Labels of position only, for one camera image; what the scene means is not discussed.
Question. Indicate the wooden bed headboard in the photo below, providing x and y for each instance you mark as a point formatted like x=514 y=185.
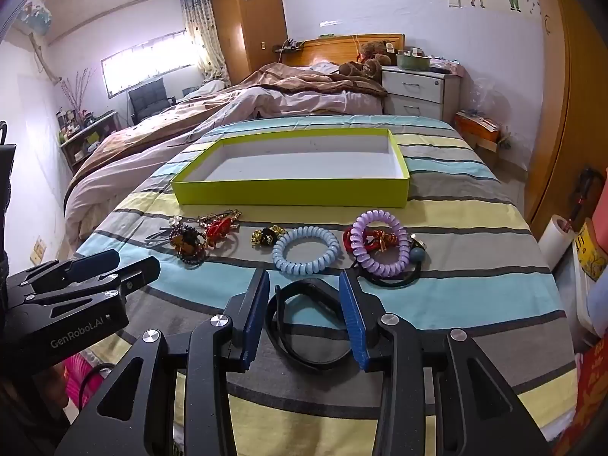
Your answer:
x=332 y=42

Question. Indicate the black wristband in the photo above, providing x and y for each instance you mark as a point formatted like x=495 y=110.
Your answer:
x=308 y=286

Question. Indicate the white nightstand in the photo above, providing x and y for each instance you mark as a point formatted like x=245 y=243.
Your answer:
x=418 y=92

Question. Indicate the brown teddy bear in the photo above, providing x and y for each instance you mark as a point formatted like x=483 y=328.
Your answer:
x=368 y=59

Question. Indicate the dried branches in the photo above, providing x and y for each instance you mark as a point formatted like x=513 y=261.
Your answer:
x=76 y=90

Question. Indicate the green basin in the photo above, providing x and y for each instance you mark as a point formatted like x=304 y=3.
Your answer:
x=412 y=61

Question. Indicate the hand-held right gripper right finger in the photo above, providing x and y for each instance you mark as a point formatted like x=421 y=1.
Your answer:
x=354 y=323

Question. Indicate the red and black tool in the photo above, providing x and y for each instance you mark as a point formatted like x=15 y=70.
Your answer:
x=586 y=190

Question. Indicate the orange box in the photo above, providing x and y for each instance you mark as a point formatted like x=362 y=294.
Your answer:
x=477 y=130

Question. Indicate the red beaded hair ornament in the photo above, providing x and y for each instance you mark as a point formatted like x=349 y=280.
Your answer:
x=221 y=230

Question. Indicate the black office chair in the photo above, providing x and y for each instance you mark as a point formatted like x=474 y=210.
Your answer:
x=147 y=99

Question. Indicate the red knot tassel ornament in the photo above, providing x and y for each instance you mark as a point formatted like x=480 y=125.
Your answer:
x=384 y=240

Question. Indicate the brown blanket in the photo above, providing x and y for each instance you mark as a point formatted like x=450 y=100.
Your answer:
x=304 y=80

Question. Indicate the striped cloth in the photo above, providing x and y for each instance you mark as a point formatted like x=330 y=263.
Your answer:
x=451 y=228

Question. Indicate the patterned curtain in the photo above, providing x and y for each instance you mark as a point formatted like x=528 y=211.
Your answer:
x=204 y=33

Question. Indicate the gold and black ornament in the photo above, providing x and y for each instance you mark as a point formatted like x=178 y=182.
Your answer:
x=266 y=236

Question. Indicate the yellow printed box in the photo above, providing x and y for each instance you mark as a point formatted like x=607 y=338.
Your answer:
x=591 y=251

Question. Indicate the cluttered desk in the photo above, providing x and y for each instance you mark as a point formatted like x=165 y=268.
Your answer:
x=90 y=140

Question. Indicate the large wooden wardrobe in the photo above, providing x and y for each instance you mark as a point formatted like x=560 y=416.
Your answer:
x=565 y=104

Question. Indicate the pink cloth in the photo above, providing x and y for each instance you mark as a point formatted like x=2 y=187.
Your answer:
x=80 y=377

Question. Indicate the tall wooden wardrobe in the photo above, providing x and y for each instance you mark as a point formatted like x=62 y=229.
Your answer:
x=249 y=23

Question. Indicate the white paper roll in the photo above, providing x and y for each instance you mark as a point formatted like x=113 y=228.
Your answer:
x=553 y=242

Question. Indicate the window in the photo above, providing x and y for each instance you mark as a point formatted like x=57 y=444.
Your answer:
x=142 y=64

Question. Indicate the yellow-green shallow box tray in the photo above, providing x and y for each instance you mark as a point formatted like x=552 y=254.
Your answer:
x=304 y=161

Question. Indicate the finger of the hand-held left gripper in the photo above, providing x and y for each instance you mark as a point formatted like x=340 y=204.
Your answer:
x=88 y=262
x=135 y=273

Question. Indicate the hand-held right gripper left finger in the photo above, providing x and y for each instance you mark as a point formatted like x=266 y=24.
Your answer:
x=254 y=318

